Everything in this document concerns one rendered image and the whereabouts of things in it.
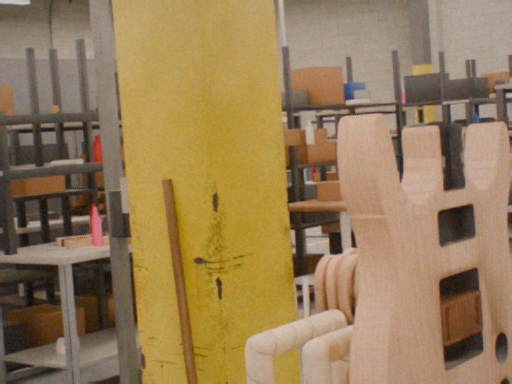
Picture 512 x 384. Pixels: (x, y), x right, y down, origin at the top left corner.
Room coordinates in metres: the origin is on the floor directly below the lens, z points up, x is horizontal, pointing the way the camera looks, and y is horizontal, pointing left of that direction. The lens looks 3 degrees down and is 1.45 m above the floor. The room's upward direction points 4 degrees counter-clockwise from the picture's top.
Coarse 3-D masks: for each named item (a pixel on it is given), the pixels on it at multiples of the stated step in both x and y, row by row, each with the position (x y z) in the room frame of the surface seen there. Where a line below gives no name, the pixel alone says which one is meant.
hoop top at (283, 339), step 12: (324, 312) 1.29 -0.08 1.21; (336, 312) 1.30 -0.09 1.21; (288, 324) 1.23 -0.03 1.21; (300, 324) 1.23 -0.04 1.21; (312, 324) 1.25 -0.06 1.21; (324, 324) 1.26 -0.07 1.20; (336, 324) 1.28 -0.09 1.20; (252, 336) 1.17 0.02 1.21; (264, 336) 1.17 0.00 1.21; (276, 336) 1.18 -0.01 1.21; (288, 336) 1.20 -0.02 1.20; (300, 336) 1.22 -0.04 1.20; (312, 336) 1.24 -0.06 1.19; (252, 348) 1.16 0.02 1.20; (264, 348) 1.16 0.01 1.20; (276, 348) 1.18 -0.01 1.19; (288, 348) 1.20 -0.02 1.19
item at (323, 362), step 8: (304, 360) 1.12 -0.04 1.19; (312, 360) 1.11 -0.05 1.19; (320, 360) 1.11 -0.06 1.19; (328, 360) 1.12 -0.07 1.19; (304, 368) 1.12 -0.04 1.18; (312, 368) 1.11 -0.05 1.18; (320, 368) 1.11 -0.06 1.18; (328, 368) 1.11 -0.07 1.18; (304, 376) 1.12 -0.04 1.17; (312, 376) 1.11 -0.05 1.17; (320, 376) 1.11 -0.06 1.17; (328, 376) 1.11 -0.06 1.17
